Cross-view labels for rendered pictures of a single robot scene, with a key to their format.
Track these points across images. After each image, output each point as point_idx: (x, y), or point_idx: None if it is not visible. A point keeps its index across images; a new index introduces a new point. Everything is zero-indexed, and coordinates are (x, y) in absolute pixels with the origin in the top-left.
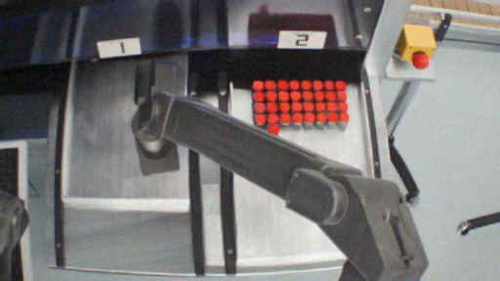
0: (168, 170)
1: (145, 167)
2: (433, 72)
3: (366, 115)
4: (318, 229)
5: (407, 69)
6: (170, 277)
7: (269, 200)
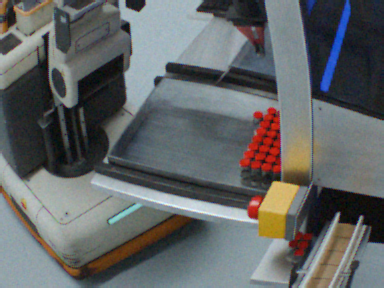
0: (227, 14)
1: (234, 8)
2: (258, 277)
3: (239, 186)
4: (157, 139)
5: (274, 254)
6: (258, 286)
7: (206, 117)
